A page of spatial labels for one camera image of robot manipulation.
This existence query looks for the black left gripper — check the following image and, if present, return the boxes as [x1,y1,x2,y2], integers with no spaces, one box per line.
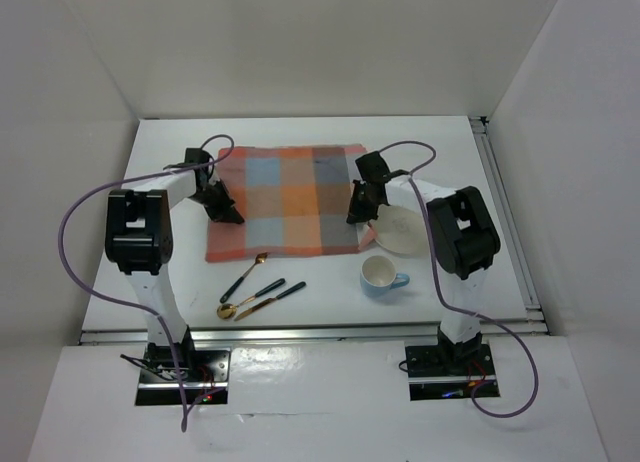
[187,180,241,225]

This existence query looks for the cream ceramic plate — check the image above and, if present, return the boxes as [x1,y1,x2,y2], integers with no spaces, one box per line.
[370,205,428,256]

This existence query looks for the gold fork dark handle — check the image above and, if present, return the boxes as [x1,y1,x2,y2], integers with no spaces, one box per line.
[219,252,269,304]

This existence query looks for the light blue mug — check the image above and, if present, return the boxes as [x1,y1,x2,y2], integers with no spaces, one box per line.
[360,255,410,298]

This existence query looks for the checked orange blue placemat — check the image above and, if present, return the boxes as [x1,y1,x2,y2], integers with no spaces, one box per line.
[205,144,367,263]

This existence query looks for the gold spoon dark handle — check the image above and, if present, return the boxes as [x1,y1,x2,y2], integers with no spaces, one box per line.
[216,278,286,320]

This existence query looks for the gold knife dark handle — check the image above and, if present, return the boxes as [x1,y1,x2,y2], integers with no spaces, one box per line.
[234,281,307,322]

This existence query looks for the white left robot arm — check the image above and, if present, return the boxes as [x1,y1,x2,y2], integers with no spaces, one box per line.
[105,164,244,381]

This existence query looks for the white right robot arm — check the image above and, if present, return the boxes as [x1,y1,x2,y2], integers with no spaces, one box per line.
[347,175,501,374]

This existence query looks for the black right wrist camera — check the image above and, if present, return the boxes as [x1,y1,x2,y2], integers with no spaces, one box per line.
[355,151,409,185]

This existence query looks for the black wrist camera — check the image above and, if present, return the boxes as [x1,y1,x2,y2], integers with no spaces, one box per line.
[183,147,215,172]
[355,151,409,185]

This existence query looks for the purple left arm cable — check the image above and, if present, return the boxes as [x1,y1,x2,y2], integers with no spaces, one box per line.
[58,135,236,433]

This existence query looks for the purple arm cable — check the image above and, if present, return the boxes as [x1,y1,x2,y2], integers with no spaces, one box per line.
[377,140,540,419]
[58,135,236,433]

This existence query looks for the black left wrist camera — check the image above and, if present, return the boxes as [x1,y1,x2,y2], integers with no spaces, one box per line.
[183,147,215,172]

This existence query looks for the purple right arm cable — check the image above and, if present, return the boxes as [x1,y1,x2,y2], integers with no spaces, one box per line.
[377,140,540,419]

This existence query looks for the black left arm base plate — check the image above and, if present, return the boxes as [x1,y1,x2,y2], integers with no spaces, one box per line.
[137,349,231,384]

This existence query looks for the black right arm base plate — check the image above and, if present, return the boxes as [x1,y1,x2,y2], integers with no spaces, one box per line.
[405,344,496,378]

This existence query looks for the aluminium front table rail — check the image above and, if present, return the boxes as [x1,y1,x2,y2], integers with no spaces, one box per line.
[78,316,551,347]

